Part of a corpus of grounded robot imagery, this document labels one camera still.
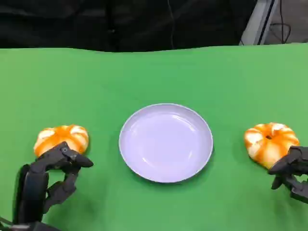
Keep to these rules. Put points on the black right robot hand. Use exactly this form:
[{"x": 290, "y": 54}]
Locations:
[{"x": 292, "y": 166}]

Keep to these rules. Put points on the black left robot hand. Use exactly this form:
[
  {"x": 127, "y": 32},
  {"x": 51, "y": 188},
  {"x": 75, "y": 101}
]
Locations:
[{"x": 31, "y": 183}]

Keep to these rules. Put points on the orange white toy bread roll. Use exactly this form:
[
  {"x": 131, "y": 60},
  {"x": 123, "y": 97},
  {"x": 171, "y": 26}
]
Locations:
[
  {"x": 267, "y": 144},
  {"x": 62, "y": 134}
]

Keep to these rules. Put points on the lilac plate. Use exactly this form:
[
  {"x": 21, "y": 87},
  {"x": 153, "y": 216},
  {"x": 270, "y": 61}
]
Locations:
[{"x": 166, "y": 144}]

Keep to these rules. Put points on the green table cloth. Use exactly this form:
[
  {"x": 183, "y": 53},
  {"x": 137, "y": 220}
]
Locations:
[{"x": 154, "y": 79}]

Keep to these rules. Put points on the black backdrop curtain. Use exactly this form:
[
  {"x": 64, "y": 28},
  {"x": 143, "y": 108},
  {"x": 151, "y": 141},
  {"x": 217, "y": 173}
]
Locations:
[{"x": 72, "y": 21}]

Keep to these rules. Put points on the grey metal frame post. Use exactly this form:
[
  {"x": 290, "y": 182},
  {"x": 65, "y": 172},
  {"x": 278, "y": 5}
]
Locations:
[{"x": 260, "y": 21}]

